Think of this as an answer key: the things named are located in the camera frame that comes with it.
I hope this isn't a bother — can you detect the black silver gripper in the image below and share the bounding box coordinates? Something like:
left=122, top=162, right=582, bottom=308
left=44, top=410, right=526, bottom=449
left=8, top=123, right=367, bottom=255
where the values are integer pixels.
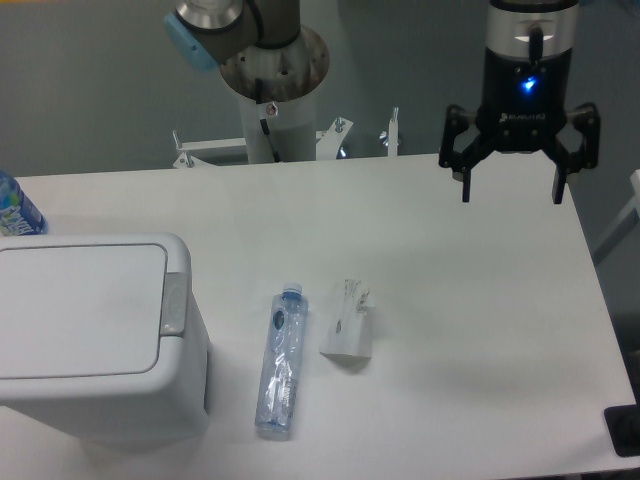
left=438, top=0, right=602, bottom=205

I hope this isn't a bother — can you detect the white push-lid trash can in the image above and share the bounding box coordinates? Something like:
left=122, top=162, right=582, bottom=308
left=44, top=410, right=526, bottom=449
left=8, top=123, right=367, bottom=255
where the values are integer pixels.
left=1, top=233, right=211, bottom=443

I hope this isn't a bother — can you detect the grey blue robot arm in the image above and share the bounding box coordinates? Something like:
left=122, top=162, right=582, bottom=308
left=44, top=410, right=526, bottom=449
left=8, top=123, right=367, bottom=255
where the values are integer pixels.
left=164, top=1, right=601, bottom=203

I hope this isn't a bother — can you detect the black clamp at table edge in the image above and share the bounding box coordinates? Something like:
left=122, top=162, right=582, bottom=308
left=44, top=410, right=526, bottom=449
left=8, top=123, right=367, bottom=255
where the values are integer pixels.
left=604, top=404, right=639, bottom=458

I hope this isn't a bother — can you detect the crushed clear plastic bottle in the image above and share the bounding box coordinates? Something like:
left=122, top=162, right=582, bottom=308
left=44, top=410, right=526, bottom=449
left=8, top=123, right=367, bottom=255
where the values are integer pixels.
left=254, top=282, right=309, bottom=440

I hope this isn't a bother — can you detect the blue labelled water bottle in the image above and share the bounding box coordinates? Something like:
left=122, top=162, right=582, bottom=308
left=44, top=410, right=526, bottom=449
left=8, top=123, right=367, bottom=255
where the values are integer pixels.
left=1, top=171, right=46, bottom=236

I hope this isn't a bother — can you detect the white frame at right edge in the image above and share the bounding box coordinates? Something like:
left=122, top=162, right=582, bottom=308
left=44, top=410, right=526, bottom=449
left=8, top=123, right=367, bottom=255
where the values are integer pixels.
left=592, top=170, right=639, bottom=265

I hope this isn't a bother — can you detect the white metal base frame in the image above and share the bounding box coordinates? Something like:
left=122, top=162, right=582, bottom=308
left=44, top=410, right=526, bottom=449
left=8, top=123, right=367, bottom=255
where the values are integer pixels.
left=171, top=105, right=404, bottom=170

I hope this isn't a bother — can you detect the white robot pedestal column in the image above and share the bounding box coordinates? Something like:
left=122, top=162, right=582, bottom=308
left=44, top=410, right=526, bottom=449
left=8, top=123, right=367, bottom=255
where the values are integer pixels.
left=220, top=26, right=330, bottom=137

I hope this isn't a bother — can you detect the black cable on pedestal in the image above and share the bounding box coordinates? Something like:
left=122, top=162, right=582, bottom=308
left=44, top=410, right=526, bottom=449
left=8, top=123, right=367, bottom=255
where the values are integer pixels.
left=253, top=77, right=282, bottom=164

